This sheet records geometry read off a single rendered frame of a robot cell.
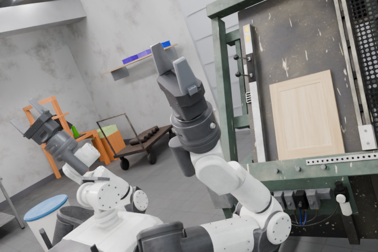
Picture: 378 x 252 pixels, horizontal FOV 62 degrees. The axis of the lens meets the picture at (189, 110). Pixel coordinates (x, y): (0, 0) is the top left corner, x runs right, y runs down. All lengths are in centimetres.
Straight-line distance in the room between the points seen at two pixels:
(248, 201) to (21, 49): 802
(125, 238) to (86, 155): 42
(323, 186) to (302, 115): 42
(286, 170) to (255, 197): 120
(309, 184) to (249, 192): 120
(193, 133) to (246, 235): 30
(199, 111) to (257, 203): 31
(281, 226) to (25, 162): 756
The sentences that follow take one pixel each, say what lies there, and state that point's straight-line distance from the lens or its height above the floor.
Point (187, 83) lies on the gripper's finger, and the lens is 52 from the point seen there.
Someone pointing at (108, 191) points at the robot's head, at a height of 146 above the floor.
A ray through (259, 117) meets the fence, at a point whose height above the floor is 114.
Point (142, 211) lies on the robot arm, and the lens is 123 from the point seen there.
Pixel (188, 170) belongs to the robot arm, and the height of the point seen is 146.
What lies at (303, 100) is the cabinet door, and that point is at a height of 118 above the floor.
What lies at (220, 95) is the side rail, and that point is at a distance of 223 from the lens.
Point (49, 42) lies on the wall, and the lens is 886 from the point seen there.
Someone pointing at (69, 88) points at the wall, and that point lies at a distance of 873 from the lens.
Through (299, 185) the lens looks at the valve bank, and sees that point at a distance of 196.
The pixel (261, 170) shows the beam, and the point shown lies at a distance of 203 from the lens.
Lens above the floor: 171
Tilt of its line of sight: 10 degrees down
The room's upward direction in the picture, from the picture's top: 21 degrees counter-clockwise
